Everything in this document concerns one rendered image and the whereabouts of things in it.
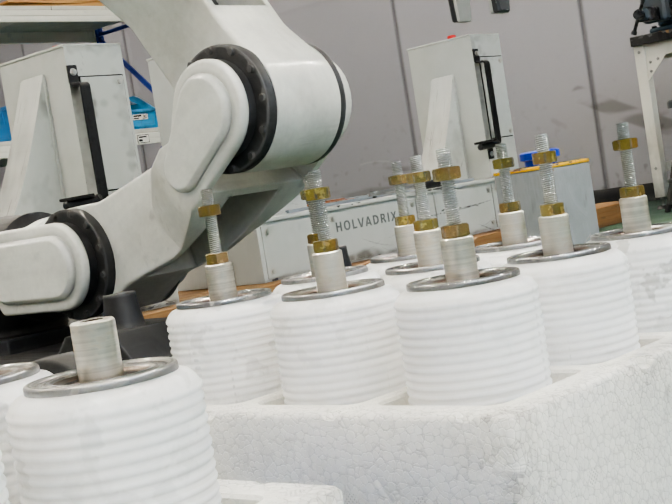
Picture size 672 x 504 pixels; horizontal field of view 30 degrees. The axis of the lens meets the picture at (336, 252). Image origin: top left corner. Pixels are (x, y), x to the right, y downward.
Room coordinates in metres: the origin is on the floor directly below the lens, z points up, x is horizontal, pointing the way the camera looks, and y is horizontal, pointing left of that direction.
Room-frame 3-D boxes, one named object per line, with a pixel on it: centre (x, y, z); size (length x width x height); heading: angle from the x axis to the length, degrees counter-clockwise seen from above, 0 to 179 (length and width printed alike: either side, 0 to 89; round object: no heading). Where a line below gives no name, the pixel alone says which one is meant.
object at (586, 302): (0.91, -0.16, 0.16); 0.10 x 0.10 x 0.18
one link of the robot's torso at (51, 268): (1.67, 0.33, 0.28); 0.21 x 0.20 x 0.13; 48
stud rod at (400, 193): (1.16, -0.07, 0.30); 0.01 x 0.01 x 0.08
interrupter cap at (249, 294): (0.99, 0.09, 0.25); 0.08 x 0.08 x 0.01
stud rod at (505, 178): (1.08, -0.15, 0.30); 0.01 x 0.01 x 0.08
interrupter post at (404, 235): (1.16, -0.07, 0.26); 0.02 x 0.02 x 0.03
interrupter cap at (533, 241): (1.08, -0.15, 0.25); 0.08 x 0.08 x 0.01
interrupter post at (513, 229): (1.08, -0.15, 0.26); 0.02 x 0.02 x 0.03
